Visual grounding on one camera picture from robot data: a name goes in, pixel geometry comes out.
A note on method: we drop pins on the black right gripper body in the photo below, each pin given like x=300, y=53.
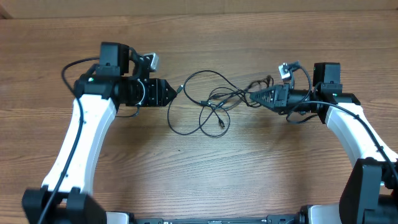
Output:
x=285, y=97

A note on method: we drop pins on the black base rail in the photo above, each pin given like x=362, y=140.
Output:
x=214, y=221

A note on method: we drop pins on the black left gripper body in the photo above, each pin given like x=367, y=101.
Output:
x=156, y=92

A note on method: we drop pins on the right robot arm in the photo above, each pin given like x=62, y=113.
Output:
x=370, y=194

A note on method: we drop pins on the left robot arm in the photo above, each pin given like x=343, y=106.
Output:
x=118, y=76

